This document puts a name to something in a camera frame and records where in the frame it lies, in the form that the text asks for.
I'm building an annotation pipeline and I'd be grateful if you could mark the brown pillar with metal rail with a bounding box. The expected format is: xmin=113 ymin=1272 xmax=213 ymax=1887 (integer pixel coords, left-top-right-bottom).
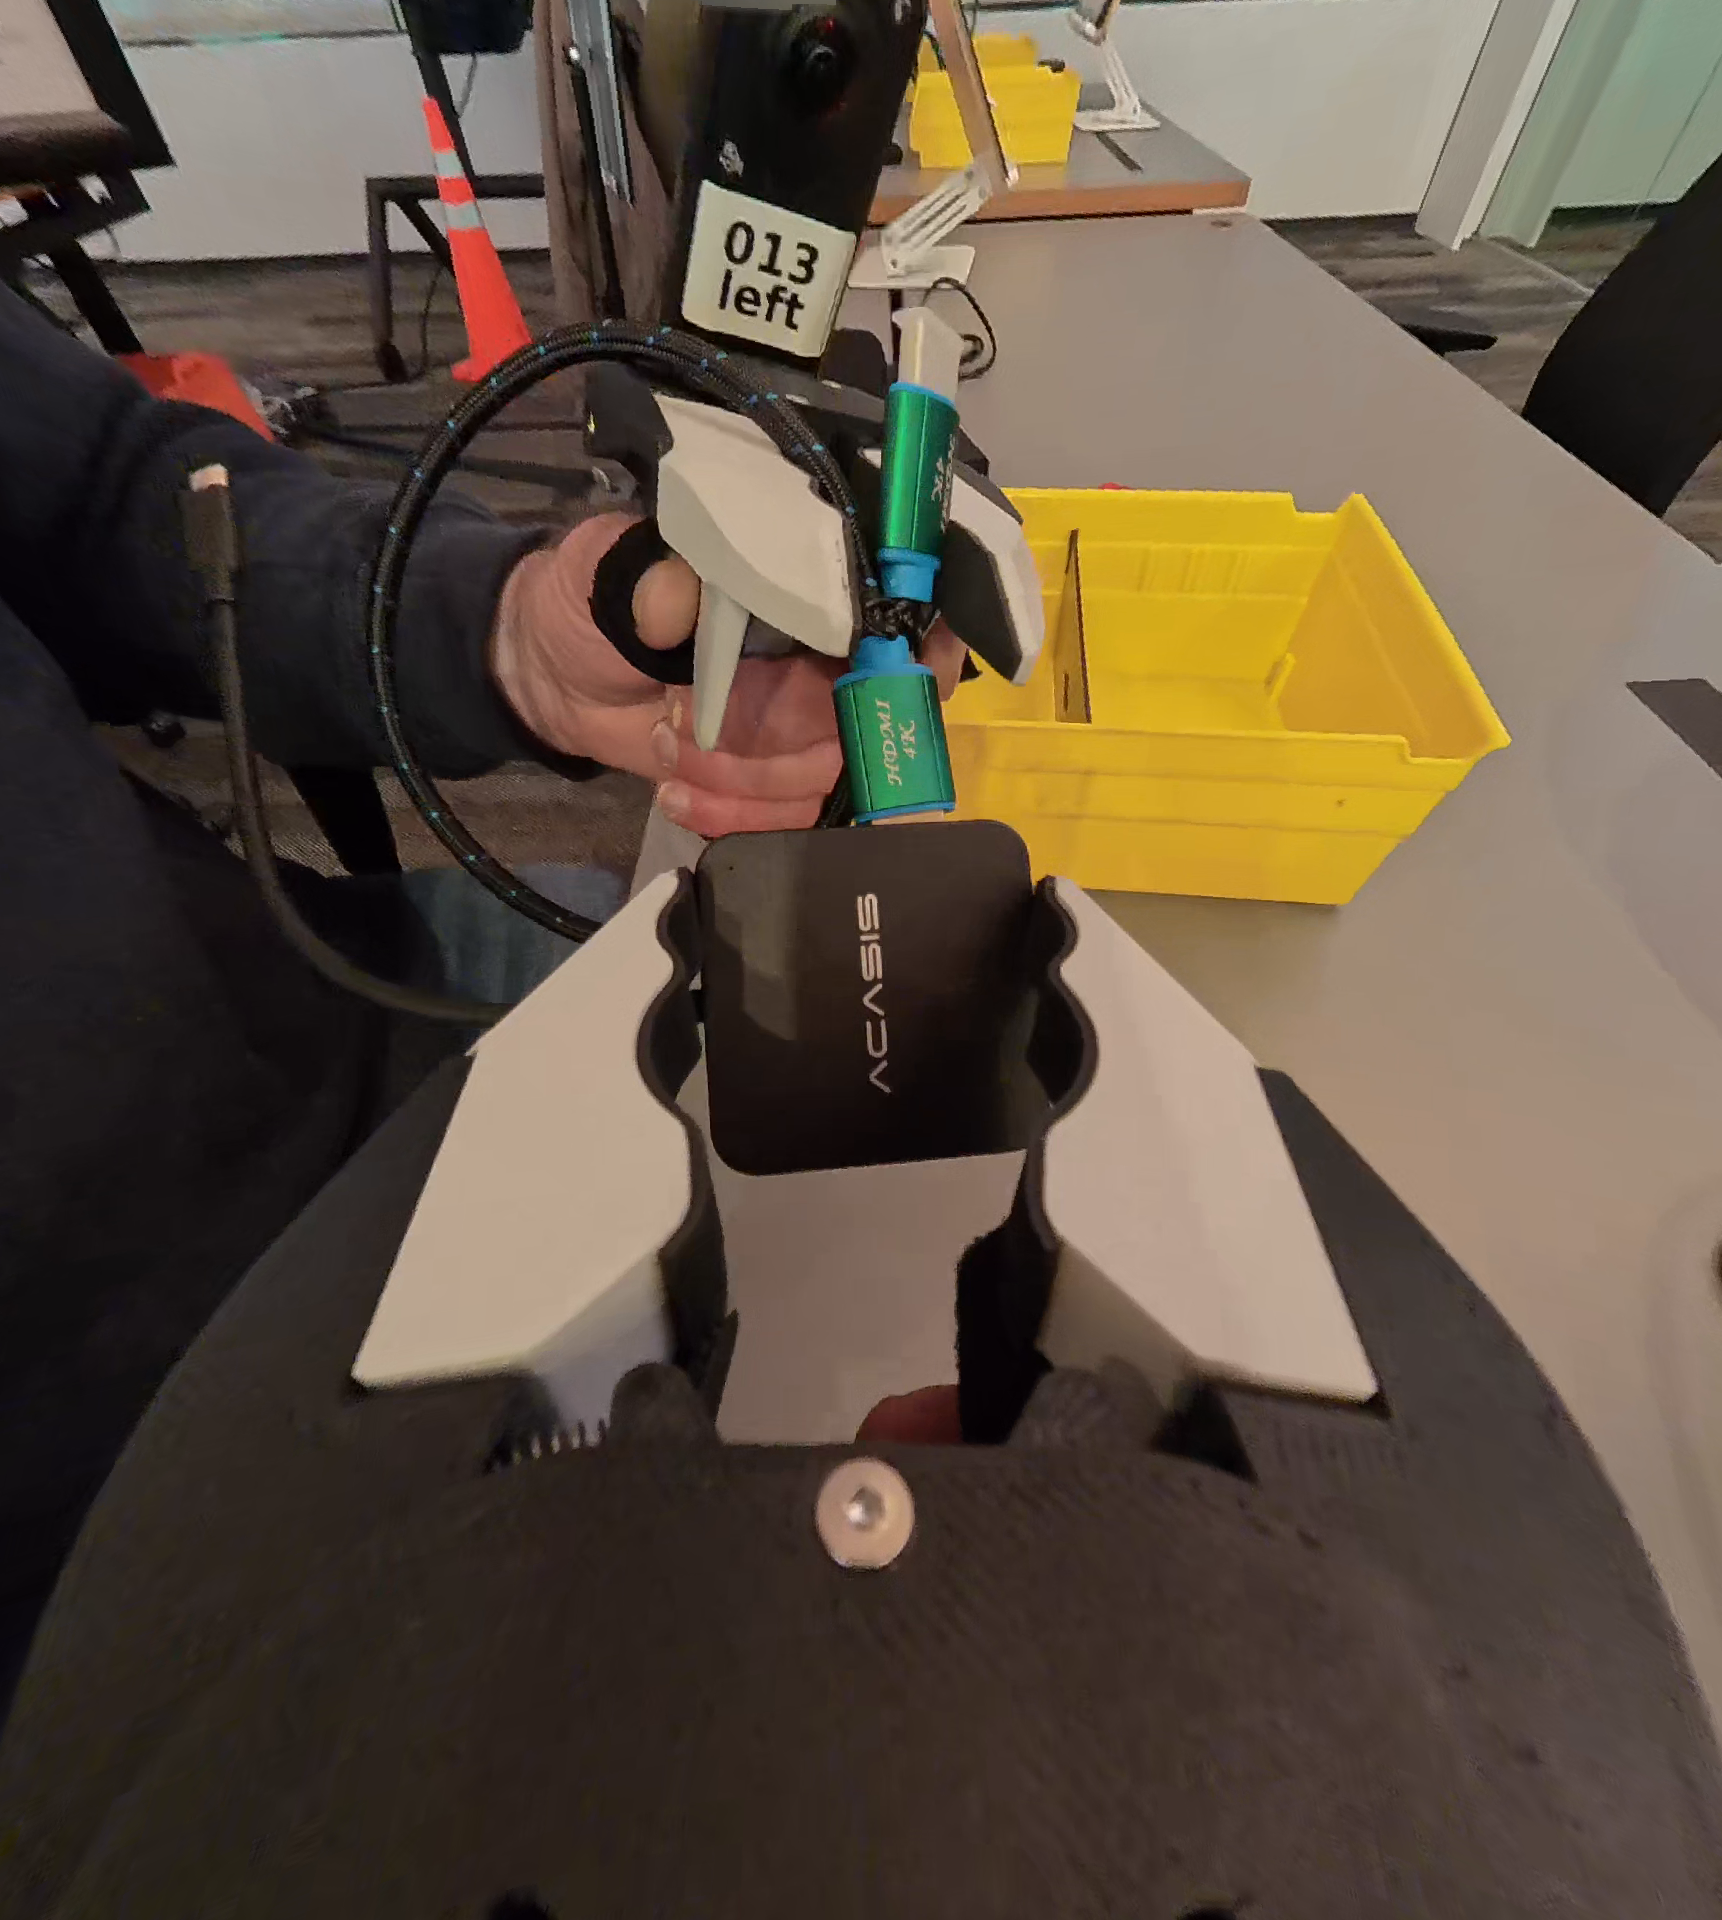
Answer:
xmin=530 ymin=0 xmax=690 ymax=340

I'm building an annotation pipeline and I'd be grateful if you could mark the person's left forearm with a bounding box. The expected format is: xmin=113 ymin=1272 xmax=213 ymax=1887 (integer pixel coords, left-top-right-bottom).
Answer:
xmin=0 ymin=211 xmax=608 ymax=782

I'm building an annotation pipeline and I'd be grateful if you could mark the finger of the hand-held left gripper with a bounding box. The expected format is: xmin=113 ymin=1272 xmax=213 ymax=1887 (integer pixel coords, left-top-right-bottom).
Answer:
xmin=935 ymin=442 xmax=1050 ymax=690
xmin=650 ymin=391 xmax=870 ymax=662

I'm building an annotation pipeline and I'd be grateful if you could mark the dark board with wooden edge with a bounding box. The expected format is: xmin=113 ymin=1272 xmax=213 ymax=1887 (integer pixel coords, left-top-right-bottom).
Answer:
xmin=927 ymin=0 xmax=1023 ymax=191

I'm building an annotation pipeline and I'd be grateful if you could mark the yellow plastic bin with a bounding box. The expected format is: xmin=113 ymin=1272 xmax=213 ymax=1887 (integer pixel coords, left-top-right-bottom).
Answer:
xmin=908 ymin=31 xmax=1086 ymax=169
xmin=939 ymin=485 xmax=1512 ymax=910

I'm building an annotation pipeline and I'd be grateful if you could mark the orange traffic cone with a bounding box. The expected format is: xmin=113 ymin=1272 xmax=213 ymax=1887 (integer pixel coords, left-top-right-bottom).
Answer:
xmin=417 ymin=95 xmax=536 ymax=385

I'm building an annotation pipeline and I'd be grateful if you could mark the wood edged grey table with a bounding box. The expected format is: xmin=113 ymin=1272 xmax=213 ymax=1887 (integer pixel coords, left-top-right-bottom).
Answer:
xmin=868 ymin=104 xmax=1253 ymax=228

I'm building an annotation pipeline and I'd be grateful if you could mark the black braided green-plug HDMI cable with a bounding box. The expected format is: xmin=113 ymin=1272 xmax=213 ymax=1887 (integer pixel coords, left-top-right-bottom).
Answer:
xmin=367 ymin=307 xmax=1005 ymax=950

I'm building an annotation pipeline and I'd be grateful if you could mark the black metal side table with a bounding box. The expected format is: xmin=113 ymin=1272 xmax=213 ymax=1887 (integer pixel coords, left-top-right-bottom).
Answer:
xmin=362 ymin=173 xmax=551 ymax=380

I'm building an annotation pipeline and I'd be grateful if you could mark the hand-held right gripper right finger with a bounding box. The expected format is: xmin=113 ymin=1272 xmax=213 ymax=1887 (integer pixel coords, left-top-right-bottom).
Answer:
xmin=954 ymin=874 xmax=1383 ymax=1405

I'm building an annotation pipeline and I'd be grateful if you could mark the white folding stand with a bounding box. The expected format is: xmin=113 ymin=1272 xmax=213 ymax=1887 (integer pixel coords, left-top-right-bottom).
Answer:
xmin=1068 ymin=0 xmax=1163 ymax=134
xmin=845 ymin=156 xmax=996 ymax=294

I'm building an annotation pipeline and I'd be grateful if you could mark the person's left hand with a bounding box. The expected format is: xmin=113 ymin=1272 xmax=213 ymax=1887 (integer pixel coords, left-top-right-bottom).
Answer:
xmin=490 ymin=515 xmax=863 ymax=840

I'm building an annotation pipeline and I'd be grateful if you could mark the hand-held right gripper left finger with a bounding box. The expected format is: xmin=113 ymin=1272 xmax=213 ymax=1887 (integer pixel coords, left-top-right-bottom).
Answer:
xmin=347 ymin=867 xmax=735 ymax=1420

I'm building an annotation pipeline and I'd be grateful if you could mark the black square adapter box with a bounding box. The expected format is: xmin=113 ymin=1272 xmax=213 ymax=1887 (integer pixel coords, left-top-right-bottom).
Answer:
xmin=690 ymin=819 xmax=1046 ymax=1176

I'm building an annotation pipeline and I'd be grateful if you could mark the person's jeans leg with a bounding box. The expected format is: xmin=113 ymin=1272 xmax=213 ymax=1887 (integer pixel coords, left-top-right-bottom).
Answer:
xmin=349 ymin=863 xmax=629 ymax=963

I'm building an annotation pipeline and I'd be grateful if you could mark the black bin divider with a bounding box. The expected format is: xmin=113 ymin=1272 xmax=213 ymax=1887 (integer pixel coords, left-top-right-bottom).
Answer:
xmin=1056 ymin=529 xmax=1095 ymax=722

